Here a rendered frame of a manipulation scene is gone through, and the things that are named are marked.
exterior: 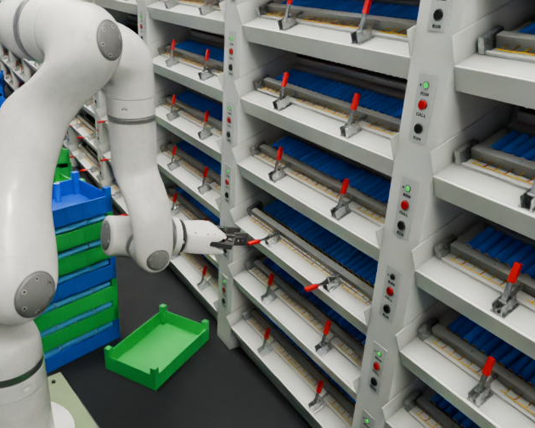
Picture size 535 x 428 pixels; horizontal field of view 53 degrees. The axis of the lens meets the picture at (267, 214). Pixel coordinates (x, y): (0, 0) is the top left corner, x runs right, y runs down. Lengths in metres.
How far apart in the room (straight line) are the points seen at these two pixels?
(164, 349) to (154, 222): 0.92
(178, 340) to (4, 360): 1.05
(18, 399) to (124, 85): 0.56
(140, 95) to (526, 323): 0.77
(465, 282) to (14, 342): 0.78
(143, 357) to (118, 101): 1.06
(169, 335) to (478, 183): 1.30
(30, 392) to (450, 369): 0.77
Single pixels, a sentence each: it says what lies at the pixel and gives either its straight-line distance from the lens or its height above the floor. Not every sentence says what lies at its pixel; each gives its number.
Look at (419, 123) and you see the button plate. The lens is 1.01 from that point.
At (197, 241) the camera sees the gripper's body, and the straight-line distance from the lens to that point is 1.17.
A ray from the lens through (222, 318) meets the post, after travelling 1.88.
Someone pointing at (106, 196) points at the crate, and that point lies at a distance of 1.71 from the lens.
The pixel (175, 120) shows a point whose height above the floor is 0.68.
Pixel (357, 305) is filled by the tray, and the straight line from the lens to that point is 1.27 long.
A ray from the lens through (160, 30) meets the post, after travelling 2.16.
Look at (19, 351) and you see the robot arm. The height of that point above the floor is 0.60.
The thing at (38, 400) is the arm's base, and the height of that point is 0.49.
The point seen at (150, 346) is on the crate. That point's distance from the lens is 1.92.
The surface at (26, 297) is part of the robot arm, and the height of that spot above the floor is 0.73.
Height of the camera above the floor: 1.17
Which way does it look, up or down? 24 degrees down
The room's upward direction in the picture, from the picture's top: 4 degrees clockwise
